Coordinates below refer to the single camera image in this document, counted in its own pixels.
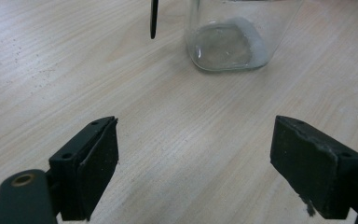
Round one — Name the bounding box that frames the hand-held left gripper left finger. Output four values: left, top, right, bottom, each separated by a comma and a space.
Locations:
48, 116, 119, 222

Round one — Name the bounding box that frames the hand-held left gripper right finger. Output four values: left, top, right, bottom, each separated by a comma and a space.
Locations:
269, 115, 358, 220

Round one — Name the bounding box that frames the black hinged jar lid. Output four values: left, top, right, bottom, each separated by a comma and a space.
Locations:
149, 0, 159, 40

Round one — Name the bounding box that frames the square glass jar black rim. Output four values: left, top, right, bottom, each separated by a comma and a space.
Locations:
185, 0, 304, 73

